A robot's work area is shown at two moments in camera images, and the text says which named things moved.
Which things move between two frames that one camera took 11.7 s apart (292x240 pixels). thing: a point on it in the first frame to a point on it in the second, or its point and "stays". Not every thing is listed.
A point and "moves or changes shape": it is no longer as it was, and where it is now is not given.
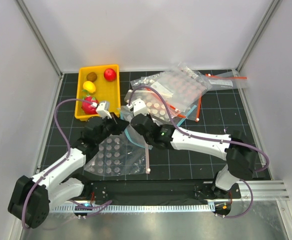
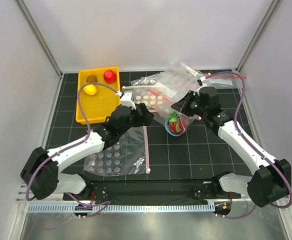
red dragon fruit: [87, 101] to [177, 125]
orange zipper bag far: [214, 81] stays
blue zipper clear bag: [172, 115] moves or changes shape
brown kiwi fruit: [91, 76] moves or changes shape
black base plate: [155, 191] stays
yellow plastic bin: [107, 89] stays
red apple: [110, 74] stays
